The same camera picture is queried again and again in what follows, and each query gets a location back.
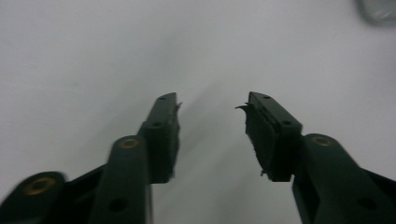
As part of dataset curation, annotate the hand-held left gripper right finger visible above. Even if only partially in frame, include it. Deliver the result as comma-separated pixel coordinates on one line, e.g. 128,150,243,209
234,91,396,224

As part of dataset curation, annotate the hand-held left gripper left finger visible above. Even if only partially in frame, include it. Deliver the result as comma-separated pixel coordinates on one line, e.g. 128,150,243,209
88,91,183,224

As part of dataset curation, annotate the clear plastic container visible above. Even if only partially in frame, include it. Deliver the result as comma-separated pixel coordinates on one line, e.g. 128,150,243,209
356,0,396,26

